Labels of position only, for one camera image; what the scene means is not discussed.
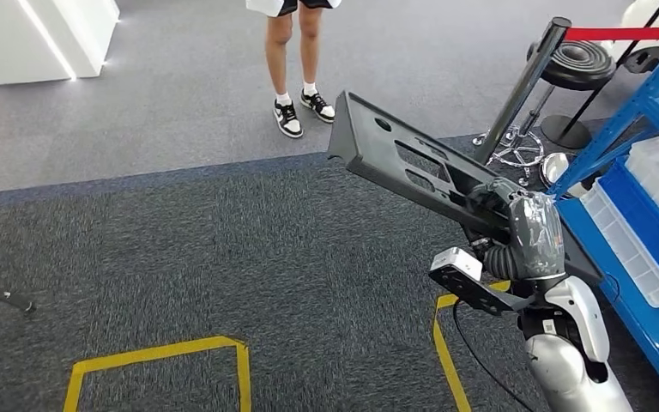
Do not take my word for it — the person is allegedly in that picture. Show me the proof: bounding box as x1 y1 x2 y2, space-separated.
245 0 343 139

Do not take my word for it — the red barrier belt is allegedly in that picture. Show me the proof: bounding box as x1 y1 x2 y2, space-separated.
564 25 659 43

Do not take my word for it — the black round floor base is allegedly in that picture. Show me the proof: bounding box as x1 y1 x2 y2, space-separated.
624 46 659 76

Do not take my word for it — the black plastic panel part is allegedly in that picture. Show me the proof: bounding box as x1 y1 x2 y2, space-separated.
326 90 603 286

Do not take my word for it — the yellow floor tape square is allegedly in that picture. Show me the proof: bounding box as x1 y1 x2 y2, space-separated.
63 335 252 412

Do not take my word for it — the blue plastic bin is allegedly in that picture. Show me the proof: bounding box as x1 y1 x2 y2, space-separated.
595 159 659 297

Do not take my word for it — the white lattice plastic bin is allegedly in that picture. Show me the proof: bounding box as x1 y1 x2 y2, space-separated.
580 180 659 309

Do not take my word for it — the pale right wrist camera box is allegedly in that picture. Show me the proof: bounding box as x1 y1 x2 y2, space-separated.
427 247 535 318

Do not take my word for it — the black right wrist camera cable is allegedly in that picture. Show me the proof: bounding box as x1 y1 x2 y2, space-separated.
451 300 535 412

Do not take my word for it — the chrome stanchion with round base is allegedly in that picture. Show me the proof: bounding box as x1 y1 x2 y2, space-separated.
473 16 574 190

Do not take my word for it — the thin black pole stand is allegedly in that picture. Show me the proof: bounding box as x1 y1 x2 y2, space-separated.
541 0 659 151

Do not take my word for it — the white lit display stand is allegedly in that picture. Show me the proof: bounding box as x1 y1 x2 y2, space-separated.
0 0 121 89

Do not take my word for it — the black seat chrome stool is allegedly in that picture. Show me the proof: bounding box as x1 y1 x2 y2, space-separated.
473 39 617 188

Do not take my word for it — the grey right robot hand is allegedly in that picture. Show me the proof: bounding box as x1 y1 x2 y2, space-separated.
469 177 566 281

